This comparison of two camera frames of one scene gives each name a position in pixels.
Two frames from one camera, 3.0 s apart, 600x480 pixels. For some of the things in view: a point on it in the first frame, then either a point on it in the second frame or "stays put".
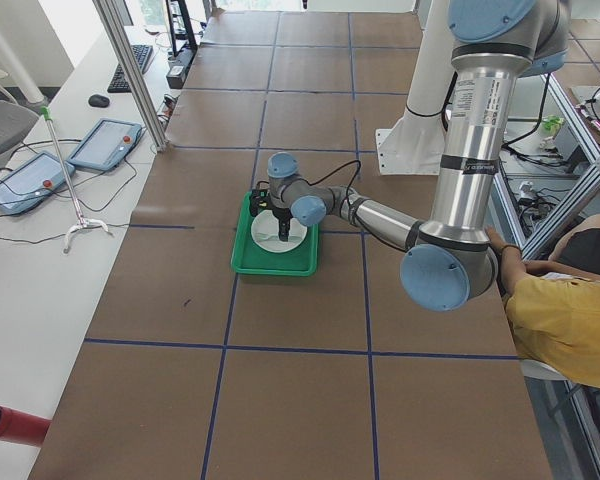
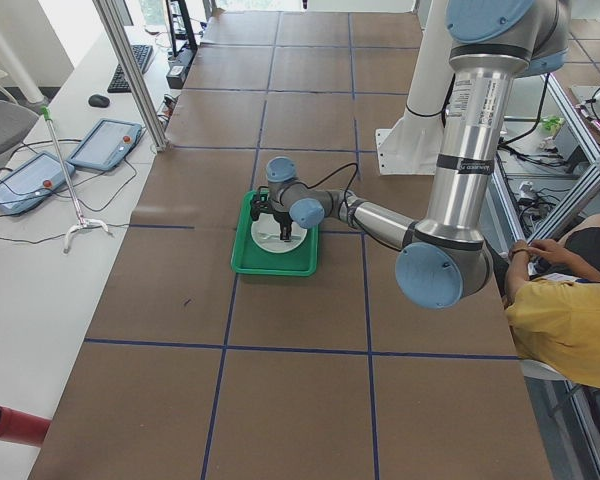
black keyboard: (142, 55) stays put
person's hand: (498, 242) to (546, 248)
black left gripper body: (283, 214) stays put
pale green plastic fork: (265, 236) stays put
